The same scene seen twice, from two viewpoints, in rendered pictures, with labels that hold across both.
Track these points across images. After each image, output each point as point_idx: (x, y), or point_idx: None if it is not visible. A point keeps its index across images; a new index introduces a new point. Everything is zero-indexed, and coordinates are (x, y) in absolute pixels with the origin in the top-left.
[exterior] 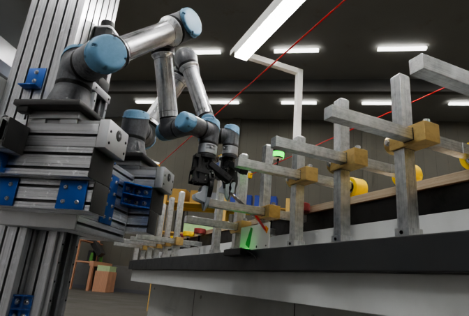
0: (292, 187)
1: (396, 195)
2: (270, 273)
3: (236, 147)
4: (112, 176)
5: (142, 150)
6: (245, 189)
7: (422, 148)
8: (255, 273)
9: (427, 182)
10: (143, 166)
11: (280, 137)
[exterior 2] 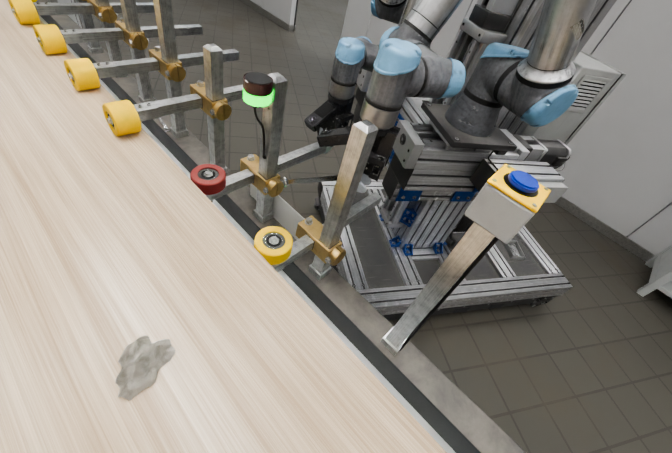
0: None
1: (149, 78)
2: None
3: (364, 98)
4: (399, 118)
5: (452, 106)
6: (333, 192)
7: (124, 41)
8: None
9: None
10: (433, 125)
11: (231, 49)
